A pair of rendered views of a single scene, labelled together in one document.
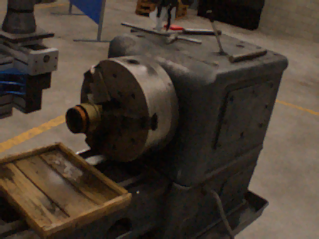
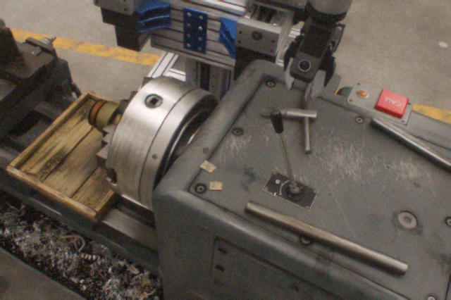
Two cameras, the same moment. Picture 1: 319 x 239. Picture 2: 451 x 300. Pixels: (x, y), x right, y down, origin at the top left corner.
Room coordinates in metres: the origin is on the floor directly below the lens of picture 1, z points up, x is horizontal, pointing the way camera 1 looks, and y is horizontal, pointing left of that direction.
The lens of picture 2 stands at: (1.07, -0.64, 1.94)
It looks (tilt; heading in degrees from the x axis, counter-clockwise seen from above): 52 degrees down; 71
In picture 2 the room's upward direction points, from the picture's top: 6 degrees clockwise
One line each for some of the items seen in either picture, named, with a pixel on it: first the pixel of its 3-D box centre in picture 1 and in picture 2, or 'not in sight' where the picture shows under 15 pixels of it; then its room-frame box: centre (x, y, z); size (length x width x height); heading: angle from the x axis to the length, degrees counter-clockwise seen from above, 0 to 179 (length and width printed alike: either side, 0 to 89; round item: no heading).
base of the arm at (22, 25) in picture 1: (19, 18); not in sight; (1.60, 0.55, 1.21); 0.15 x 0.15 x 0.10
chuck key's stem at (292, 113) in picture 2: (171, 38); (287, 113); (1.39, -0.08, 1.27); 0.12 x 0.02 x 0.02; 161
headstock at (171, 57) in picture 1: (196, 92); (317, 213); (1.46, -0.21, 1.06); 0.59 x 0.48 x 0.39; 138
